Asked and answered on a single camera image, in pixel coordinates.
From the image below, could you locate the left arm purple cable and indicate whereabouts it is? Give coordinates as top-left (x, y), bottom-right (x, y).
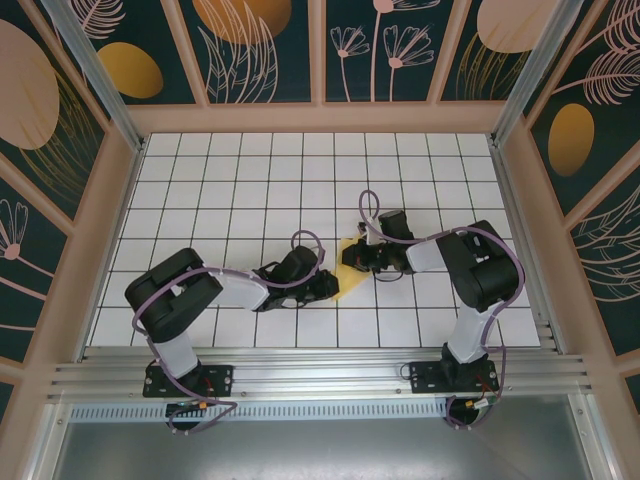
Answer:
top-left (130, 229), bottom-right (329, 436)

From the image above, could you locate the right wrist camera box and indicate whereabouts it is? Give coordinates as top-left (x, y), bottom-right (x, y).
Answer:
top-left (358, 218), bottom-right (384, 247)

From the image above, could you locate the aluminium corner post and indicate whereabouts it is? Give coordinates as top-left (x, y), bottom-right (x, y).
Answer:
top-left (42, 0), bottom-right (146, 154)
top-left (489, 0), bottom-right (571, 146)

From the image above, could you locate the grey metal base panel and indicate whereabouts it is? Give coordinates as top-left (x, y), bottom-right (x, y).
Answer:
top-left (49, 419), bottom-right (601, 480)

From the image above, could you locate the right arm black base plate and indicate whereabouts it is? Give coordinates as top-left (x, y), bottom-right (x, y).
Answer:
top-left (408, 360), bottom-right (499, 396)

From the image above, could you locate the slotted grey cable duct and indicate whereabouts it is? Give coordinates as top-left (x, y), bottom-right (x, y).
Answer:
top-left (69, 403), bottom-right (451, 421)

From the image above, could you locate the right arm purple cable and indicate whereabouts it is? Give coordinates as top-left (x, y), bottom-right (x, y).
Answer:
top-left (358, 188), bottom-right (526, 431)

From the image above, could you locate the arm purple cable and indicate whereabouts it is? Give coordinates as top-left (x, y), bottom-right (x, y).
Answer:
top-left (130, 229), bottom-right (329, 436)
top-left (358, 188), bottom-right (526, 431)

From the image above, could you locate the long aluminium mounting rail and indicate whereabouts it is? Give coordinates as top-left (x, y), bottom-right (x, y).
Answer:
top-left (47, 347), bottom-right (594, 401)

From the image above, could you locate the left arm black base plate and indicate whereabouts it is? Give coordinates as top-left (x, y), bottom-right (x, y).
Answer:
top-left (143, 364), bottom-right (236, 399)

